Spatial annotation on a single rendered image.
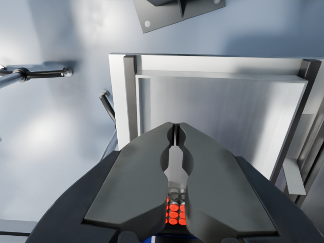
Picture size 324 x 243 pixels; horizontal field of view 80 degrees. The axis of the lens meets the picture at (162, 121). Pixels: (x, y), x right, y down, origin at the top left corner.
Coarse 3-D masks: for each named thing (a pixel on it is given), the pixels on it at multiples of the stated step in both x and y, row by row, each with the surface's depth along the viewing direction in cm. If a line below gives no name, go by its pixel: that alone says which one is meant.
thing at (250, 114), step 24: (144, 72) 32; (168, 72) 32; (192, 72) 32; (216, 72) 33; (144, 96) 35; (168, 96) 35; (192, 96) 35; (216, 96) 34; (240, 96) 34; (264, 96) 34; (288, 96) 33; (144, 120) 37; (168, 120) 37; (192, 120) 37; (216, 120) 37; (240, 120) 36; (264, 120) 36; (288, 120) 33; (240, 144) 39; (264, 144) 38; (168, 168) 43; (264, 168) 40
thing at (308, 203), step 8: (320, 152) 37; (320, 160) 36; (312, 168) 38; (320, 168) 36; (312, 176) 38; (320, 176) 41; (304, 184) 40; (312, 184) 38; (320, 184) 42; (312, 192) 44; (320, 192) 43; (296, 200) 43; (304, 200) 40; (312, 200) 45; (320, 200) 45; (304, 208) 46; (312, 208) 46; (320, 208) 46; (312, 216) 47; (320, 216) 47; (320, 224) 48
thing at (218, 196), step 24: (192, 144) 10; (216, 144) 10; (192, 168) 10; (216, 168) 9; (240, 168) 9; (192, 192) 7; (216, 192) 8; (240, 192) 8; (192, 216) 7; (216, 216) 7; (240, 216) 7; (264, 216) 7; (216, 240) 7
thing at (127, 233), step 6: (120, 234) 6; (126, 234) 6; (132, 234) 6; (120, 240) 6; (126, 240) 6; (132, 240) 6; (138, 240) 6; (222, 240) 6; (228, 240) 6; (234, 240) 6
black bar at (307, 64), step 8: (304, 64) 30; (312, 64) 29; (320, 64) 29; (304, 72) 30; (312, 72) 30; (312, 80) 30; (304, 96) 32; (304, 104) 32; (296, 120) 34; (296, 128) 34; (288, 136) 35; (288, 144) 36; (280, 160) 38; (280, 168) 39; (272, 176) 40
